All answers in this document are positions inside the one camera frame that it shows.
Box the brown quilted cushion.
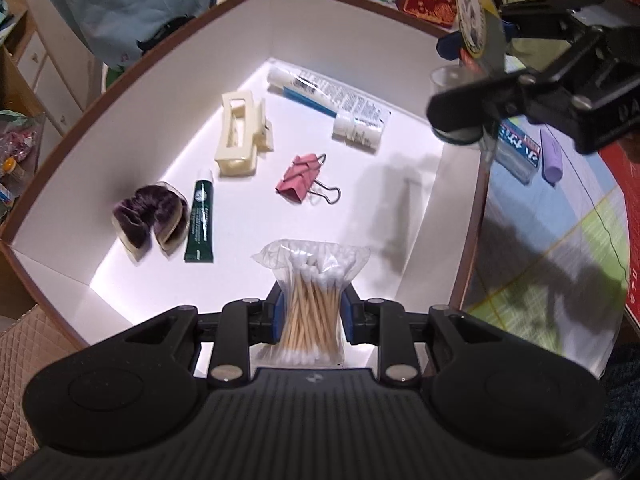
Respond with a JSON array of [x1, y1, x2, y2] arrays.
[[0, 306, 78, 474]]

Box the cream plastic hair claw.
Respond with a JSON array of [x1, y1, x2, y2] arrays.
[[215, 91, 273, 178]]

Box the red folder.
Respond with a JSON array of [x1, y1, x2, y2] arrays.
[[596, 0, 640, 331]]

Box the black thin cable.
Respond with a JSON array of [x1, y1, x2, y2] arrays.
[[569, 159, 632, 286]]

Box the small white bottle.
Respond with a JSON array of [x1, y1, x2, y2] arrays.
[[332, 110, 385, 152]]

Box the white blue toothpaste tube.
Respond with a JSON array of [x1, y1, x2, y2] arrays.
[[267, 64, 392, 129]]

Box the white cardboard box brown rim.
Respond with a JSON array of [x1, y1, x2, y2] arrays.
[[1, 0, 486, 344]]

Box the purple velvet scrunchie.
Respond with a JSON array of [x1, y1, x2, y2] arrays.
[[112, 182, 190, 261]]

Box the blue plastic floss box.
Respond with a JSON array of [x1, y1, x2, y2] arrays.
[[495, 120, 541, 185]]

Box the green carded tool package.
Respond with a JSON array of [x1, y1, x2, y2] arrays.
[[431, 0, 506, 145]]

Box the pink binder clip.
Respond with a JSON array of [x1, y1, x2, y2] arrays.
[[276, 154, 342, 205]]

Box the clutter of snack packets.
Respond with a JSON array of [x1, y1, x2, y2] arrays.
[[1, 110, 44, 221]]

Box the bag of cotton swabs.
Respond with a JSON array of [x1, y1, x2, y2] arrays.
[[253, 240, 370, 368]]

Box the plaid blue green tablecloth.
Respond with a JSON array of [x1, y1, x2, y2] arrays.
[[463, 116, 629, 376]]

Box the dark green ointment tube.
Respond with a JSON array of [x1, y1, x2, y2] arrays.
[[183, 168, 214, 263]]

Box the lilac cream tube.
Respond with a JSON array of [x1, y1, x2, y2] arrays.
[[540, 128, 563, 186]]

